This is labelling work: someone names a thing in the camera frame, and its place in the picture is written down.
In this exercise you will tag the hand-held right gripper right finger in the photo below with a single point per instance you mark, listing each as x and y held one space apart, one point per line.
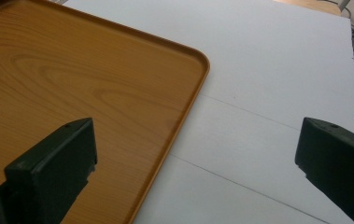
339 161

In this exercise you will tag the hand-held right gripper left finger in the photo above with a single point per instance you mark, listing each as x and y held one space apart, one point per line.
50 168

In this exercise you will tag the wood-grain tray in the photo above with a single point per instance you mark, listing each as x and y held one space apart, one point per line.
87 93

